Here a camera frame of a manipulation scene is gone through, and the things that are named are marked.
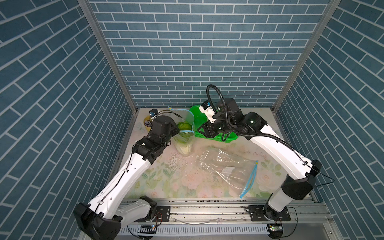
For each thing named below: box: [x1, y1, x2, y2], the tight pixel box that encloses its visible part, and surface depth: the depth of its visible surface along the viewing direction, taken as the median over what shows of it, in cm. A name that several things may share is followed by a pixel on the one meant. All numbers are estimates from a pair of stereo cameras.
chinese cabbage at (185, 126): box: [177, 121, 194, 139], surface depth 80 cm
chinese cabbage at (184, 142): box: [174, 134, 194, 155], surface depth 77 cm
